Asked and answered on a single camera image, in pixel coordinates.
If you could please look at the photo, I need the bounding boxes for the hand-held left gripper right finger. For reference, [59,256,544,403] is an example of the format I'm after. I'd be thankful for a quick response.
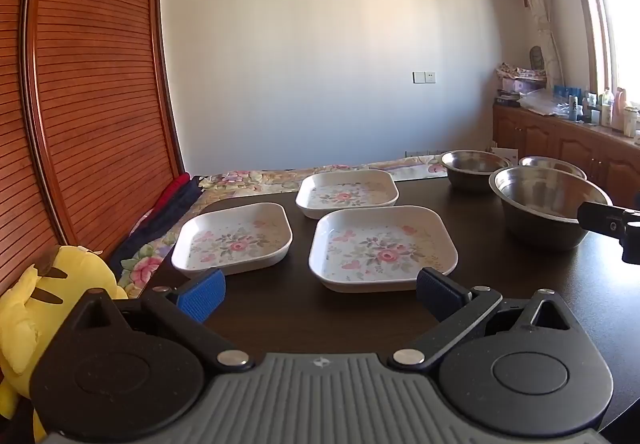
[387,267,576,371]

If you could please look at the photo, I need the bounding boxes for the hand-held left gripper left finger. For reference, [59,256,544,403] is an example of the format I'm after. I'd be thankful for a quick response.
[67,268,254,371]

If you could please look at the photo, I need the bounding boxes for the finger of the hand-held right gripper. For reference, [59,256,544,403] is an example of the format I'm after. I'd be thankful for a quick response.
[576,201,640,266]

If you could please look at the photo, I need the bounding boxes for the white floral square plate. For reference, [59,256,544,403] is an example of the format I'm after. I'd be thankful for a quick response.
[308,205,460,294]
[171,202,294,278]
[294,169,400,219]

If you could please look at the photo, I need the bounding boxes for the large stainless steel bowl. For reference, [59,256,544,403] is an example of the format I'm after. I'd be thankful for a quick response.
[488,166,614,253]

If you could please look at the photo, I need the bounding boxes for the small stainless steel bowl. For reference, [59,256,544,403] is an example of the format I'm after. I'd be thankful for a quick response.
[518,155,587,180]

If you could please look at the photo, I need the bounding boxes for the medium stainless steel bowl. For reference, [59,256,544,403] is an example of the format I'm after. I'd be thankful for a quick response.
[439,149,511,193]

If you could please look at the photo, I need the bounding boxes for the floral bed blanket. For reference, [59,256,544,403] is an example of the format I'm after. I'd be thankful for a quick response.
[119,159,449,299]

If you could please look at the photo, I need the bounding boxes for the navy folded cloth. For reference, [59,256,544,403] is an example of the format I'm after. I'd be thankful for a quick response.
[107,177,204,276]

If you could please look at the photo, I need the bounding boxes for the wooden cabinet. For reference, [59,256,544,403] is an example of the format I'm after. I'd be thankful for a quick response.
[492,102,640,211]

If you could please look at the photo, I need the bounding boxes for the red folded cloth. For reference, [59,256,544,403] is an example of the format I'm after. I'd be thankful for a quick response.
[149,172,192,221]

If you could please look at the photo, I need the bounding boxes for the row of bottles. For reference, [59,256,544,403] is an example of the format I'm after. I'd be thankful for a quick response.
[552,83,640,146]

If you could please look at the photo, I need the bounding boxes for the clear plastic bags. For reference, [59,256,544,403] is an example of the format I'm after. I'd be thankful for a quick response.
[517,88,572,118]

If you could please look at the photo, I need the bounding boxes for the stack of papers and boxes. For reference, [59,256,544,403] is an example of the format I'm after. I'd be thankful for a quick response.
[494,61,549,108]

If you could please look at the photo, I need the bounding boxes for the yellow plush toy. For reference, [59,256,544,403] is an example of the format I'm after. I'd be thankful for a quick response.
[0,244,129,443]

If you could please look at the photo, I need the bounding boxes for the wooden framed window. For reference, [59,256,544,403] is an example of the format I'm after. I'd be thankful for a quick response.
[560,0,640,106]

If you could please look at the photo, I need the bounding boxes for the wooden slatted wardrobe door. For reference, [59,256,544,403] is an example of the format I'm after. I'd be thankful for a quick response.
[0,0,184,296]

